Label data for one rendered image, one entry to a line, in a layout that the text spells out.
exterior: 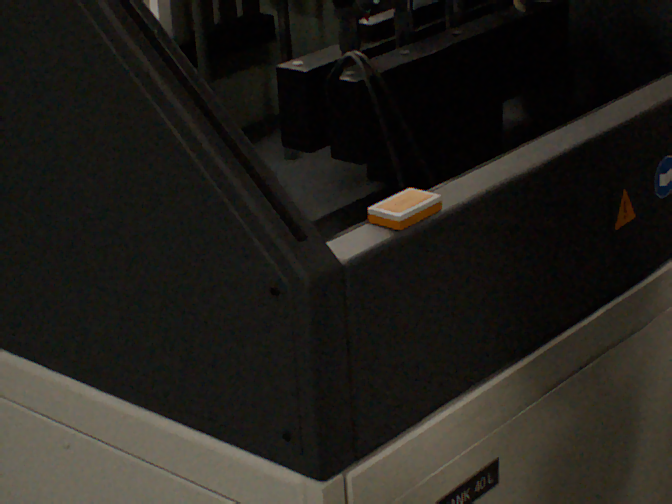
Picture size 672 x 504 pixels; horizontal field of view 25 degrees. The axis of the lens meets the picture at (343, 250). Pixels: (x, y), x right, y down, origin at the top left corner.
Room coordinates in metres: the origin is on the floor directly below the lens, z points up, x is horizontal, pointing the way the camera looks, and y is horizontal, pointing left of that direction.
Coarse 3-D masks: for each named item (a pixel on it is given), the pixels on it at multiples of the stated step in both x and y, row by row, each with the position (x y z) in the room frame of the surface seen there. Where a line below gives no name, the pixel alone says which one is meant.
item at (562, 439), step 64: (576, 320) 1.19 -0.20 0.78; (640, 320) 1.25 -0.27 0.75; (512, 384) 1.10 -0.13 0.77; (576, 384) 1.17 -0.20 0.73; (640, 384) 1.25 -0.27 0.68; (384, 448) 0.99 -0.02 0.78; (448, 448) 1.04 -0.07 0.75; (512, 448) 1.10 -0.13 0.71; (576, 448) 1.17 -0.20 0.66; (640, 448) 1.26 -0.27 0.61
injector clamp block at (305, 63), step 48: (336, 48) 1.41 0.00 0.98; (384, 48) 1.42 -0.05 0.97; (432, 48) 1.38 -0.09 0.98; (480, 48) 1.43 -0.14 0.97; (528, 48) 1.49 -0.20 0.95; (288, 96) 1.35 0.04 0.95; (384, 96) 1.32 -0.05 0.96; (432, 96) 1.37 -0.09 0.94; (480, 96) 1.43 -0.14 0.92; (288, 144) 1.35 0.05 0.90; (336, 144) 1.31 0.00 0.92; (384, 144) 1.32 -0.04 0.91; (432, 144) 1.39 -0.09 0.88; (480, 144) 1.43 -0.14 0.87
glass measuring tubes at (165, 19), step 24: (168, 0) 1.56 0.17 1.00; (216, 0) 1.61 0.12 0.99; (240, 0) 1.64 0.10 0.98; (168, 24) 1.56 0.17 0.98; (192, 24) 1.58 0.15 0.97; (216, 24) 1.61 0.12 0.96; (240, 24) 1.60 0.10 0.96; (264, 24) 1.62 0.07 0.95; (192, 48) 1.54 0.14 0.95; (216, 48) 1.57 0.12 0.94; (240, 48) 1.59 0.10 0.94
